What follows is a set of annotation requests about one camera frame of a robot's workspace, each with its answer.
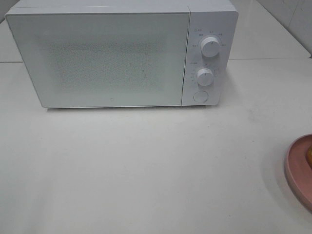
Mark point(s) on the round white door button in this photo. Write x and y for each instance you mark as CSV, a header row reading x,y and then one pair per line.
x,y
201,96

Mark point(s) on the white microwave door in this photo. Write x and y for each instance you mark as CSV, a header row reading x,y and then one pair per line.
x,y
103,60

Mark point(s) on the pink round plate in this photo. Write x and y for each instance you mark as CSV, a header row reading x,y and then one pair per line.
x,y
298,170

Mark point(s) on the burger with lettuce and tomato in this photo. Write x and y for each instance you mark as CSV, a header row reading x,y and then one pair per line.
x,y
309,156

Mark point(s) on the lower white timer knob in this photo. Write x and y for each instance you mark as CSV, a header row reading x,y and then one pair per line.
x,y
204,77

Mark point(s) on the upper white power knob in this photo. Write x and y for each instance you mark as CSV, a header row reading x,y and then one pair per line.
x,y
210,46

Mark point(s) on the white microwave oven body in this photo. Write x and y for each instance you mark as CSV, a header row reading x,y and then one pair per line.
x,y
206,17

